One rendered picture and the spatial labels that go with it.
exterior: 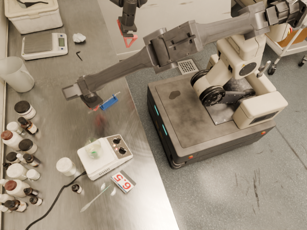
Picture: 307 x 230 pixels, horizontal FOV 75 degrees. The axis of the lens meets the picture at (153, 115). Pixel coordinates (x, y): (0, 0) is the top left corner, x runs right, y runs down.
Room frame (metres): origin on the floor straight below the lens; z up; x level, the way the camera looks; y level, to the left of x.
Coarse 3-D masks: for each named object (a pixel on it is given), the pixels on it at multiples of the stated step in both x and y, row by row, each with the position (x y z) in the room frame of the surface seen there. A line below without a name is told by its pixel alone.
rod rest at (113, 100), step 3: (114, 96) 0.62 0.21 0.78; (111, 99) 0.61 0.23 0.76; (114, 99) 0.61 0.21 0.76; (117, 99) 0.61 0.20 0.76; (108, 102) 0.59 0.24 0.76; (111, 102) 0.59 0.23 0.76; (114, 102) 0.60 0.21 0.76; (102, 105) 0.55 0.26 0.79; (105, 105) 0.57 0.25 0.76; (108, 105) 0.57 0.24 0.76; (102, 108) 0.55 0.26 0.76; (105, 108) 0.55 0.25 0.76
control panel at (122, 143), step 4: (112, 136) 0.38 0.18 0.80; (116, 136) 0.38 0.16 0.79; (120, 136) 0.39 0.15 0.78; (108, 140) 0.35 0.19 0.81; (112, 140) 0.36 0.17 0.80; (112, 144) 0.34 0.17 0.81; (116, 144) 0.34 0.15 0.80; (120, 144) 0.35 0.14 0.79; (124, 144) 0.35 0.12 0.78; (112, 148) 0.32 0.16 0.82; (124, 148) 0.33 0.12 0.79; (116, 152) 0.30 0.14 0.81; (128, 152) 0.31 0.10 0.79; (120, 156) 0.29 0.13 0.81; (124, 156) 0.29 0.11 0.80
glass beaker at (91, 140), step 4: (88, 140) 0.30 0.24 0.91; (92, 140) 0.31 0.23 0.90; (96, 140) 0.31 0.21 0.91; (84, 144) 0.28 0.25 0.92; (88, 144) 0.30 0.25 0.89; (92, 144) 0.31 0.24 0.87; (100, 144) 0.30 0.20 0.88; (84, 148) 0.27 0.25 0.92; (88, 148) 0.29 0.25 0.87; (100, 148) 0.28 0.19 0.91; (88, 152) 0.25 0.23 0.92; (96, 152) 0.26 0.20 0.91; (100, 152) 0.27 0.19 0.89; (92, 156) 0.25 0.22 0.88; (96, 156) 0.25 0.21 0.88; (100, 156) 0.26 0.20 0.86
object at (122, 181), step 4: (116, 176) 0.21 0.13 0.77; (120, 176) 0.21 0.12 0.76; (116, 180) 0.19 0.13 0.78; (120, 180) 0.19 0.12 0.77; (124, 180) 0.20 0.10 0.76; (120, 184) 0.18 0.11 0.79; (124, 184) 0.18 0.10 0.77; (128, 184) 0.18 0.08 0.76; (124, 188) 0.16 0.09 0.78; (128, 188) 0.16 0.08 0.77
